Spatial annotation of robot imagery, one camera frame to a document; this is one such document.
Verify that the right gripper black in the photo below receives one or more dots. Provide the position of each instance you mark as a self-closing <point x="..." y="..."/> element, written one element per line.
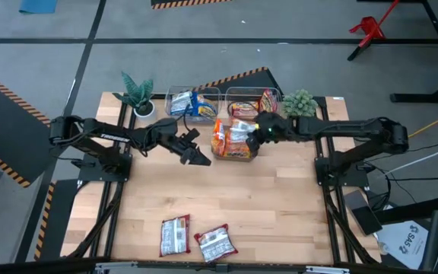
<point x="276" y="127"/>

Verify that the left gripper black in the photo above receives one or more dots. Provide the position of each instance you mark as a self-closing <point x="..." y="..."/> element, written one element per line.
<point x="181" y="146"/>

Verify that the red Maruchan ramen packet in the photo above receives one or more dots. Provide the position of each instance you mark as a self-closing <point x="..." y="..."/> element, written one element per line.
<point x="267" y="102"/>
<point x="175" y="236"/>
<point x="245" y="109"/>
<point x="215" y="244"/>

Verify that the blue Maruchan ramen packet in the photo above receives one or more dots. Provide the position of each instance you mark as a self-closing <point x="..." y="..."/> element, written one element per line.
<point x="181" y="103"/>
<point x="205" y="110"/>

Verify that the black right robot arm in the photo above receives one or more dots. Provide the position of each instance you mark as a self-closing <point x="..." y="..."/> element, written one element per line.
<point x="348" y="127"/>

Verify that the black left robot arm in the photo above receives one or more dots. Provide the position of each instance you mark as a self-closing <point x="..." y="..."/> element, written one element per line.
<point x="112" y="137"/>

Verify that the clear plastic bin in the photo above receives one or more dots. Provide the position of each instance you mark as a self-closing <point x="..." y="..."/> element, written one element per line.
<point x="242" y="93"/>
<point x="169" y="95"/>

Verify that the round green succulent plant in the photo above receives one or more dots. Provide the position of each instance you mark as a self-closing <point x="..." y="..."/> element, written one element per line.
<point x="299" y="102"/>

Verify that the black hazard-striped floor mat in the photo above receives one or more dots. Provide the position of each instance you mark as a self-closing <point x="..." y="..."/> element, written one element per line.
<point x="57" y="220"/>
<point x="253" y="81"/>
<point x="2" y="125"/>
<point x="188" y="3"/>

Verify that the green plant in white pot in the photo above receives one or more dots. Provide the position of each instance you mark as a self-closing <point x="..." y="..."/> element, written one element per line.
<point x="139" y="91"/>

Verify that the grey flat device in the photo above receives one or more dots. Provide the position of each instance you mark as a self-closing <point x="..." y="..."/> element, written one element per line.
<point x="363" y="213"/>

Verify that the red metal floor stand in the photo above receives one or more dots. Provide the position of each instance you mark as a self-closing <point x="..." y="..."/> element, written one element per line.
<point x="369" y="28"/>

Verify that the black desk beam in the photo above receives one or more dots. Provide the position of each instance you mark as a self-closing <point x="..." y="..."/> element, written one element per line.
<point x="413" y="211"/>

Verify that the white printed paper sheet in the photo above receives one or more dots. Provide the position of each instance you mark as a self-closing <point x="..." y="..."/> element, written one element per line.
<point x="405" y="243"/>

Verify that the blue floor mat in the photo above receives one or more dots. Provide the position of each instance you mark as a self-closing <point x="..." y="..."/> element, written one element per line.
<point x="38" y="5"/>

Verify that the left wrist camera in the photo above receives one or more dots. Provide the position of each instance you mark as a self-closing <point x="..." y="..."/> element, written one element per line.
<point x="192" y="136"/>

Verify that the silver metal bracket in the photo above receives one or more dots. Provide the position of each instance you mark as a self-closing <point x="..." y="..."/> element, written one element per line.
<point x="116" y="265"/>
<point x="327" y="270"/>

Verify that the black desk frame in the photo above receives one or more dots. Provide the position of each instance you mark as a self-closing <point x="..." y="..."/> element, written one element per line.
<point x="437" y="34"/>

